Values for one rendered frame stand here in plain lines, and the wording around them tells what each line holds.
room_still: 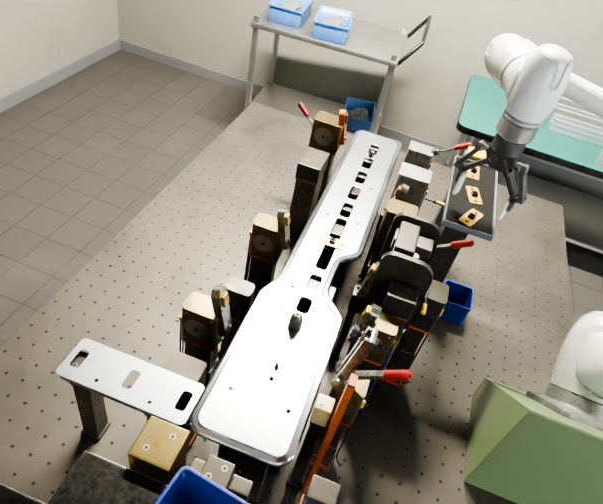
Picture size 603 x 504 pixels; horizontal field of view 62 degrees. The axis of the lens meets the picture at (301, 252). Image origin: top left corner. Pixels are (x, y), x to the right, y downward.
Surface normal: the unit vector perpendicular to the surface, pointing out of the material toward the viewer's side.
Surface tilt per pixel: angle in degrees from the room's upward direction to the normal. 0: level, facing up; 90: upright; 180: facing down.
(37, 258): 0
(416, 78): 90
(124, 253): 0
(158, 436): 0
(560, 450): 90
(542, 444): 90
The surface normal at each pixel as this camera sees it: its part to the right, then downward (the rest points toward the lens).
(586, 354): -0.86, -0.37
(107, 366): 0.17, -0.72
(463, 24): -0.33, 0.60
